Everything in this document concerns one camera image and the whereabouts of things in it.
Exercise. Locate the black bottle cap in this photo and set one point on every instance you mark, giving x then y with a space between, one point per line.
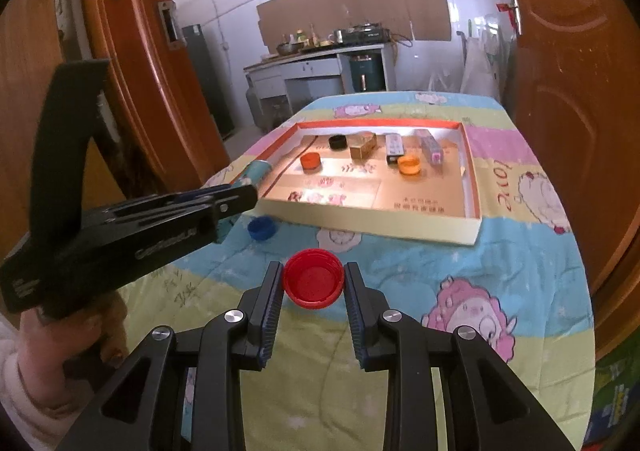
338 142

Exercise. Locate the brown wooden door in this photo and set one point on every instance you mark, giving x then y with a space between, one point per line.
565 106

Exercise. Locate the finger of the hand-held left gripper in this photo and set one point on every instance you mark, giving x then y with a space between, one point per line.
235 198

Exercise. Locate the dark grey cabinet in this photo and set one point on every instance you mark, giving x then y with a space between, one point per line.
205 81

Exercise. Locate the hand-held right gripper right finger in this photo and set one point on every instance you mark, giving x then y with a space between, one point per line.
356 316

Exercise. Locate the person's left forearm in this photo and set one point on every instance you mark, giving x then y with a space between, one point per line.
20 411

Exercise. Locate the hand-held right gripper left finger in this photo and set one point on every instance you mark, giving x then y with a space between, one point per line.
268 316

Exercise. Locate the blue bottle cap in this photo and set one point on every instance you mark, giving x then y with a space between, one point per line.
261 228

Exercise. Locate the red bottle cap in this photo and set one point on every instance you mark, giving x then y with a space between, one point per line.
314 279

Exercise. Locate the brown wooden door frame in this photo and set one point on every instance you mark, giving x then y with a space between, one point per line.
135 81

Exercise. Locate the dark orange bottle cap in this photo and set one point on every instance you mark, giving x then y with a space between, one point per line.
311 161

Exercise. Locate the small gold box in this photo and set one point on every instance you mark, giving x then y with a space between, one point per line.
362 146

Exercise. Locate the small white patterned box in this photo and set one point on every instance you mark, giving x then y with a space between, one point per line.
395 148

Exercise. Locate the person's left hand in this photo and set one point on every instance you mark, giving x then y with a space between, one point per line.
50 346

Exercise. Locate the grey gas cylinder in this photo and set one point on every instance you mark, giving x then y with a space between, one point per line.
257 106

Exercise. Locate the cardboard sheets on wall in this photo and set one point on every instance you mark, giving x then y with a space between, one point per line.
360 6

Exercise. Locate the shallow cardboard box tray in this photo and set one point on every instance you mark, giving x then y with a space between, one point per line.
400 201

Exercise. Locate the green air fryer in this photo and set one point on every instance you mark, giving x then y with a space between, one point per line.
362 73

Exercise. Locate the light orange bottle cap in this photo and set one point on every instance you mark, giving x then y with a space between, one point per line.
409 164

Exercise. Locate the black gas stove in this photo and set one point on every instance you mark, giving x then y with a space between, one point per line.
365 33

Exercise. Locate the silver box with pink end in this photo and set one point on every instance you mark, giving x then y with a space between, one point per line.
431 147

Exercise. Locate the green printed carton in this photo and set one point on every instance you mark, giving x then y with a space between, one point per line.
617 396

